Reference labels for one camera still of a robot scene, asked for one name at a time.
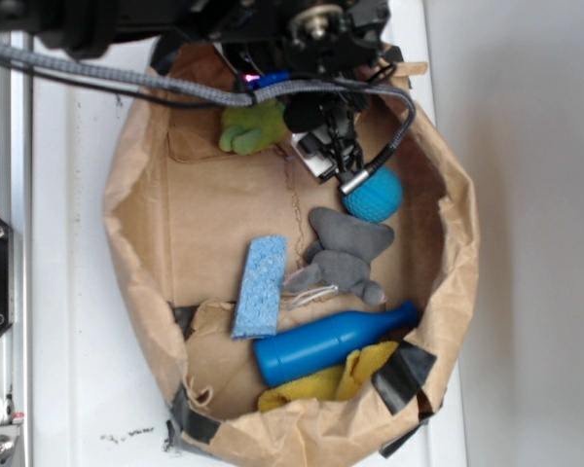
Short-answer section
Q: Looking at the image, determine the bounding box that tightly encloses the brown paper bag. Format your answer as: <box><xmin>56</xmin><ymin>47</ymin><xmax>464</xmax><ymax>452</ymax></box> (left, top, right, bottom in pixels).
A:
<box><xmin>103</xmin><ymin>101</ymin><xmax>480</xmax><ymax>466</ymax></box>

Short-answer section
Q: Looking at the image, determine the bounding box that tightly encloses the yellow cloth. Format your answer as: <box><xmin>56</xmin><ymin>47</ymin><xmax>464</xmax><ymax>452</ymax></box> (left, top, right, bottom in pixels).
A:
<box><xmin>257</xmin><ymin>341</ymin><xmax>399</xmax><ymax>413</ymax></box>

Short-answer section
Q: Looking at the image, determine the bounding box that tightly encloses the blue sponge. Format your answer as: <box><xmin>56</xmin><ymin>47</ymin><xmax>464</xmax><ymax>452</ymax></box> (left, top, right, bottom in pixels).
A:
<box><xmin>231</xmin><ymin>235</ymin><xmax>287</xmax><ymax>341</ymax></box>

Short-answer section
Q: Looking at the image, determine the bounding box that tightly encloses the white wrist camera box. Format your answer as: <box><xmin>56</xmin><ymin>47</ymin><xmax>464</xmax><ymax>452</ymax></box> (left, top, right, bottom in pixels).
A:
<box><xmin>290</xmin><ymin>130</ymin><xmax>339</xmax><ymax>183</ymax></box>

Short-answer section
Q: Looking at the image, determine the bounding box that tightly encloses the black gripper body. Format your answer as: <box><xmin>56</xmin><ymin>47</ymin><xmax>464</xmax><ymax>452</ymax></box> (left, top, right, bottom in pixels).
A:
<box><xmin>213</xmin><ymin>1</ymin><xmax>391</xmax><ymax>76</ymax></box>

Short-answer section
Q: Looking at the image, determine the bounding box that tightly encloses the grey plush mouse toy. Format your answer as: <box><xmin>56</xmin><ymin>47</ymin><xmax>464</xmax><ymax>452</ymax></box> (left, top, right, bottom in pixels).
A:
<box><xmin>283</xmin><ymin>207</ymin><xmax>395</xmax><ymax>305</ymax></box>

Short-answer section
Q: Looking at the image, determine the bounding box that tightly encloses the green plush frog toy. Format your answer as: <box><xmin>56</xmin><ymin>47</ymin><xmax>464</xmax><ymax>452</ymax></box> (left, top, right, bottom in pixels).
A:
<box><xmin>218</xmin><ymin>99</ymin><xmax>288</xmax><ymax>156</ymax></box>

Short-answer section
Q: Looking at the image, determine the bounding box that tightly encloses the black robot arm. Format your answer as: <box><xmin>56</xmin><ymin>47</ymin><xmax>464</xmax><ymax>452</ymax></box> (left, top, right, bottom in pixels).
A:
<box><xmin>0</xmin><ymin>0</ymin><xmax>402</xmax><ymax>77</ymax></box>

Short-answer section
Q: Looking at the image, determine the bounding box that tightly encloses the blue plastic bottle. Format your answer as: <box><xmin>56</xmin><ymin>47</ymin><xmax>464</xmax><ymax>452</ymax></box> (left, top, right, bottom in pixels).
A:
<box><xmin>254</xmin><ymin>302</ymin><xmax>420</xmax><ymax>387</ymax></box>

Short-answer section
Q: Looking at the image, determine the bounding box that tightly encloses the blue textured ball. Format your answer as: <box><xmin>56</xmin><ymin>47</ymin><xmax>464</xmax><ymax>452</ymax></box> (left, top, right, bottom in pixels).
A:
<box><xmin>342</xmin><ymin>167</ymin><xmax>403</xmax><ymax>224</ymax></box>

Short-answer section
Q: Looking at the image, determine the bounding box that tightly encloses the grey braided cable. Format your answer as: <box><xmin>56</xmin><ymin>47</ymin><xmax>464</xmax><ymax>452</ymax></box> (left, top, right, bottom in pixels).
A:
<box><xmin>0</xmin><ymin>37</ymin><xmax>419</xmax><ymax>196</ymax></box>

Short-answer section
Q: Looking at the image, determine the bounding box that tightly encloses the aluminium frame rail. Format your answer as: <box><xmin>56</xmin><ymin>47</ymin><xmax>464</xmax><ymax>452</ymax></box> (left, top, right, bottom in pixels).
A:
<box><xmin>0</xmin><ymin>65</ymin><xmax>32</xmax><ymax>466</ymax></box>

